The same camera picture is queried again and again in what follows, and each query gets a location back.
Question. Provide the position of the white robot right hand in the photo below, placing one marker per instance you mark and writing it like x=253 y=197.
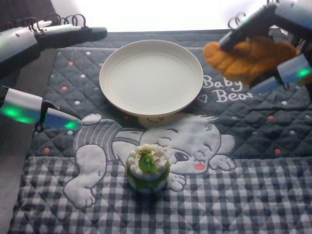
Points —
x=290 y=14

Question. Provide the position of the grey quilt with printed bear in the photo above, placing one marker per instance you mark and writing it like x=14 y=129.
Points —
x=219 y=170

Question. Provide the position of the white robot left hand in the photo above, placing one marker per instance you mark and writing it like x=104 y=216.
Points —
x=22 y=44

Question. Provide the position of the orange croissant bread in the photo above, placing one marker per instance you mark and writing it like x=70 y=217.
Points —
x=246 y=61

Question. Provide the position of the green and white toy cake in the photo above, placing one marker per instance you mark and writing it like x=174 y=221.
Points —
x=148 y=168

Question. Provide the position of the cream round plate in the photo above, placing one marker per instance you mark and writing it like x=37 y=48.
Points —
x=151 y=76

